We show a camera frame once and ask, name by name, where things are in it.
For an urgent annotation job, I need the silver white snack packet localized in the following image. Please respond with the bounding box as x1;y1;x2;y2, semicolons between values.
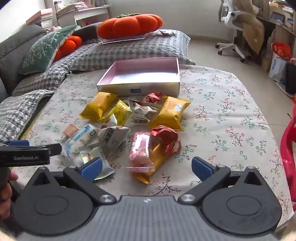
79;146;115;181

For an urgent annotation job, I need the pink snack packet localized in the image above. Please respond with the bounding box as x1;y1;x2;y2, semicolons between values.
128;132;156;174

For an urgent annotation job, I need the pink cardboard box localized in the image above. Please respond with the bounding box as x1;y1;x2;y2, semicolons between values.
96;57;180;97

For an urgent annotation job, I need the red foil snack packet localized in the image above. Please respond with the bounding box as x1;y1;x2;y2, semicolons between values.
150;125;181;155

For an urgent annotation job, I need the white side table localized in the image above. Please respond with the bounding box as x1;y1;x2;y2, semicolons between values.
56;6;110;28

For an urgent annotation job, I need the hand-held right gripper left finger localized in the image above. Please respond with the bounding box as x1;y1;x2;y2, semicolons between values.
23;157;117;206

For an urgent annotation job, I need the white office chair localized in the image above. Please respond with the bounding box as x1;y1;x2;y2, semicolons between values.
216;0;252;63

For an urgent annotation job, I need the white grey snack packet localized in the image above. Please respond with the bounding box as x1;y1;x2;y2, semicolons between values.
97;126;130;153

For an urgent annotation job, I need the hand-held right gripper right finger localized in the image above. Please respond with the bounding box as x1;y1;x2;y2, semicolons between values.
178;156;271;205

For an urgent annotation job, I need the floral tablecloth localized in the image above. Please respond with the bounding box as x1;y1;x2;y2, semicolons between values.
13;64;294;226

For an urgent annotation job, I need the beige coat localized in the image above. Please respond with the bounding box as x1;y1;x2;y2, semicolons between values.
238;0;265;55

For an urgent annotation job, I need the small red snack packet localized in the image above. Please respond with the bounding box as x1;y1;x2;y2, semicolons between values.
141;92;164;104

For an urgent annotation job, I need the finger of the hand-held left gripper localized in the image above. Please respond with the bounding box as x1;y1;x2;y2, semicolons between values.
47;143;62;156
7;140;30;147

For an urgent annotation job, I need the grey nut snack packet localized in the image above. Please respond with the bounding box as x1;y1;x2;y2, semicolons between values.
128;98;163;124

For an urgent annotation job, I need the small yellow orange-label packet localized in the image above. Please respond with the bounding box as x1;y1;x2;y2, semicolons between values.
99;100;133;127

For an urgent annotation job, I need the white paper bag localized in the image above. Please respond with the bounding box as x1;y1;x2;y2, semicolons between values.
268;51;289;82

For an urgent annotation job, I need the small orange pumpkin cushion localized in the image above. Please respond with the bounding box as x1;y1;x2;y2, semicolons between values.
54;35;83;61

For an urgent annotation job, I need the stack of books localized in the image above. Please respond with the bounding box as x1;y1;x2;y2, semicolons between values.
26;8;54;30

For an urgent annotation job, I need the orange wafer packet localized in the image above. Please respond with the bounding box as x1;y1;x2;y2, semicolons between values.
63;124;78;138

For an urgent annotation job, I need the red gift bag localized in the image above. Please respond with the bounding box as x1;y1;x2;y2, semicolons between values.
272;42;292;61

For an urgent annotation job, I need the gold snack packet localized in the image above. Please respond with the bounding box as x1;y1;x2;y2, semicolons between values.
131;139;163;185

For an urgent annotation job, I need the tablet screen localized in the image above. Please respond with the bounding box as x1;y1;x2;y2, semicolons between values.
270;11;285;24

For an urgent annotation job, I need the red plastic stool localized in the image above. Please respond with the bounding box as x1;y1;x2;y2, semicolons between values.
279;116;296;187

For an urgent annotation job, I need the person's left hand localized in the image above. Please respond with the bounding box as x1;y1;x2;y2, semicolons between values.
0;171;19;219

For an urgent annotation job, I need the green patterned pillow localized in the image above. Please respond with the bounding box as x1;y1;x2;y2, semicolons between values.
19;24;78;75

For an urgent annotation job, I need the black flat case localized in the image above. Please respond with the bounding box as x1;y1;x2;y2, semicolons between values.
285;62;296;94

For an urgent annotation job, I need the wooden desk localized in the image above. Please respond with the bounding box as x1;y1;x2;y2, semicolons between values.
257;0;296;70

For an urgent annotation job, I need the grey checked pillow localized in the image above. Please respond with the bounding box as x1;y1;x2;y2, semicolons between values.
0;30;196;142

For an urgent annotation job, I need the large orange pumpkin cushion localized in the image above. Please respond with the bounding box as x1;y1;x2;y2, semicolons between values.
97;13;164;40

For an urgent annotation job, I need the large yellow snack packet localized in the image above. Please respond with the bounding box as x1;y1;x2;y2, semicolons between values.
78;92;118;121
149;96;191;131

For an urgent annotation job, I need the grey sofa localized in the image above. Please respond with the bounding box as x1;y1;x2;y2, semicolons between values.
0;23;48;100

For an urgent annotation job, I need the silver foil packet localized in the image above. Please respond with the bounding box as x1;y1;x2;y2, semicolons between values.
159;29;177;37

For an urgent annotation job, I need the blue white snack packet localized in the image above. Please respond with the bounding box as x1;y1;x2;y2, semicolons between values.
61;124;99;160

